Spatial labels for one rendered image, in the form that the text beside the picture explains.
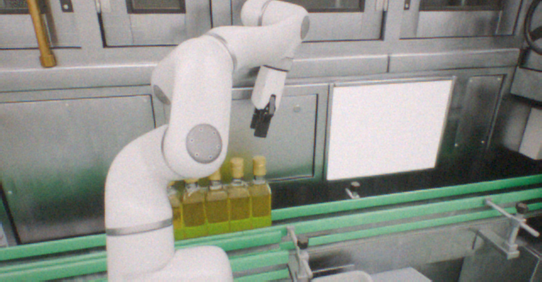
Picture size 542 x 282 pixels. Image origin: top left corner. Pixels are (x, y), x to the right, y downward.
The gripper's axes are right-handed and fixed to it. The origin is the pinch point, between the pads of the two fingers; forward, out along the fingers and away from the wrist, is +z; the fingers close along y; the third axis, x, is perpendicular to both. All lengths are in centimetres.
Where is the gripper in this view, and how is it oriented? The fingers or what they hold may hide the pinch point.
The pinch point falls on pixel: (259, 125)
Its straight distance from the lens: 81.1
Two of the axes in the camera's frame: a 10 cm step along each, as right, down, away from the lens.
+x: 9.4, 1.6, 3.0
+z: -2.5, 9.2, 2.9
